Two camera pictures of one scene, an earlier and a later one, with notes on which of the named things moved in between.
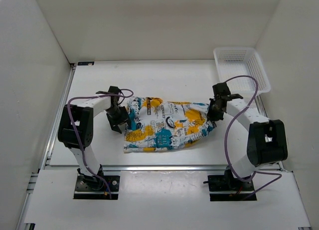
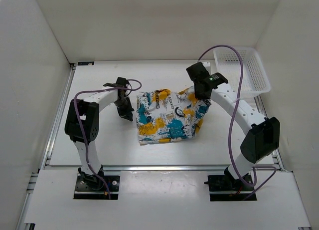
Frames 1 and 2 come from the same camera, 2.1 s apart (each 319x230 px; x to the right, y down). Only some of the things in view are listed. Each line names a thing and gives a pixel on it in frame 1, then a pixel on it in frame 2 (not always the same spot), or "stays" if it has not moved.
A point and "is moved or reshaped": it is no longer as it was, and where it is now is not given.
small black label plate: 86,63 stays
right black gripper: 211,116 → 198,97
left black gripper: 124,117 → 126,114
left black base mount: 93,187 stays
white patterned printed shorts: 154,125 is moved or reshaped
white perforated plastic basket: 234,62 stays
